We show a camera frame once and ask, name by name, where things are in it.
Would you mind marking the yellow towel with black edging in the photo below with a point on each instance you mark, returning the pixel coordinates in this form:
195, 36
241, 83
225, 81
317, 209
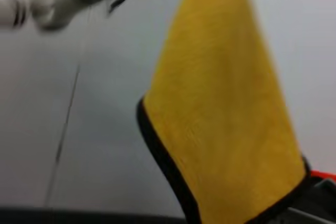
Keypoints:
223, 103

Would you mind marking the grey perforated plastic storage box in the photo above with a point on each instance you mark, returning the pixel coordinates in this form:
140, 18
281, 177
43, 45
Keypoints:
315, 214

